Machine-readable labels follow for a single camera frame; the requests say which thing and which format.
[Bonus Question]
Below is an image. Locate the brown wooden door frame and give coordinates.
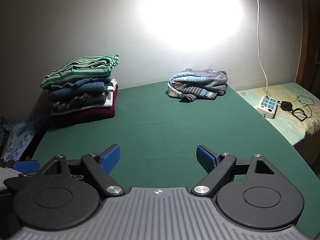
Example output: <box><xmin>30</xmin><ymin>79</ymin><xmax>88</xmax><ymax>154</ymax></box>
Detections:
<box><xmin>296</xmin><ymin>0</ymin><xmax>320</xmax><ymax>93</ymax></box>

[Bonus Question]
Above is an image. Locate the white power cable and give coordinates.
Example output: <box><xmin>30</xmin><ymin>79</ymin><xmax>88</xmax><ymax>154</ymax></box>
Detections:
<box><xmin>253</xmin><ymin>0</ymin><xmax>270</xmax><ymax>98</ymax></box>

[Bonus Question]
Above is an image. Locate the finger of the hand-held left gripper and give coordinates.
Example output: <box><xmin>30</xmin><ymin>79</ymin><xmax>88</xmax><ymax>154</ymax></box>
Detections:
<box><xmin>2</xmin><ymin>160</ymin><xmax>41</xmax><ymax>174</ymax></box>

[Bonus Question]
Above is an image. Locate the pale patterned bed sheet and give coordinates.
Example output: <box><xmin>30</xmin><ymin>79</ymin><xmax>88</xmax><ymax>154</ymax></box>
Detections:
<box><xmin>236</xmin><ymin>82</ymin><xmax>320</xmax><ymax>146</ymax></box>

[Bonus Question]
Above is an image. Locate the stack of folded clothes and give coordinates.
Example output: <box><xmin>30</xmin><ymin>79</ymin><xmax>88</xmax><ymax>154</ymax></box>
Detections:
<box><xmin>40</xmin><ymin>53</ymin><xmax>120</xmax><ymax>126</ymax></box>

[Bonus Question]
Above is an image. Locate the blue patterned cloth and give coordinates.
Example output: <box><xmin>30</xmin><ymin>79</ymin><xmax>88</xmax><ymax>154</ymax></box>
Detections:
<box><xmin>0</xmin><ymin>115</ymin><xmax>48</xmax><ymax>162</ymax></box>

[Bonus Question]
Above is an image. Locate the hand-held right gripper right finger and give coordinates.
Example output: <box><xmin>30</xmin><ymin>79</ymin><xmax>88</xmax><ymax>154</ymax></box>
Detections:
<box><xmin>191</xmin><ymin>144</ymin><xmax>277</xmax><ymax>197</ymax></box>

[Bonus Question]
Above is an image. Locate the green table cloth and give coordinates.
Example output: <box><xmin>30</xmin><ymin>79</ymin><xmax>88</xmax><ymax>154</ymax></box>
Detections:
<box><xmin>26</xmin><ymin>81</ymin><xmax>319</xmax><ymax>233</ymax></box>

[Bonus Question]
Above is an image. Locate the white power strip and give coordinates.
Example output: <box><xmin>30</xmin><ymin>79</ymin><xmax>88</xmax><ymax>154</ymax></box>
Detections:
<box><xmin>257</xmin><ymin>95</ymin><xmax>278</xmax><ymax>118</ymax></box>

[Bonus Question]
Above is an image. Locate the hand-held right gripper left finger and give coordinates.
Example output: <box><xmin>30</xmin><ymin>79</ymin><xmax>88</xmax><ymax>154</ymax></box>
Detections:
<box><xmin>41</xmin><ymin>144</ymin><xmax>125</xmax><ymax>197</ymax></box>

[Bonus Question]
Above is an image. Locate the grey blue-striped knit sweater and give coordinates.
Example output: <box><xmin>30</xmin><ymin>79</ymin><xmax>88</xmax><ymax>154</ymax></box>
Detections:
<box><xmin>167</xmin><ymin>68</ymin><xmax>228</xmax><ymax>103</ymax></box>

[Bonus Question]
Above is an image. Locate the thin black cable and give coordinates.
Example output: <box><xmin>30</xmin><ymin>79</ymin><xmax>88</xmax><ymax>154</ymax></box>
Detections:
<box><xmin>289</xmin><ymin>94</ymin><xmax>316</xmax><ymax>122</ymax></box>

